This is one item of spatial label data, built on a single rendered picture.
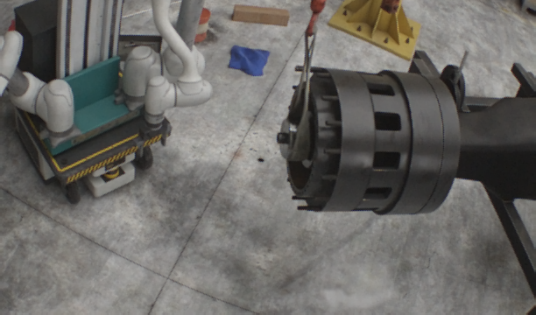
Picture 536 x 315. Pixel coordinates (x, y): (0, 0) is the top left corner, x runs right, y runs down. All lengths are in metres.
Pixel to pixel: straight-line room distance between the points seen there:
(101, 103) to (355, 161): 1.36
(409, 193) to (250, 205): 1.16
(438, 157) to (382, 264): 1.05
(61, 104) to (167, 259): 0.89
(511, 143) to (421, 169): 0.56
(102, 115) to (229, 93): 1.12
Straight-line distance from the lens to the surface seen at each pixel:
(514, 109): 2.56
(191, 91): 2.50
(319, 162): 2.00
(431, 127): 2.09
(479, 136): 2.39
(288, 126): 2.11
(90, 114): 2.82
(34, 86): 2.61
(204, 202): 3.03
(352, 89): 2.04
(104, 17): 2.69
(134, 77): 2.75
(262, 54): 3.99
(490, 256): 3.38
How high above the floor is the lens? 2.28
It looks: 42 degrees down
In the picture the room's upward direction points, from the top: 14 degrees clockwise
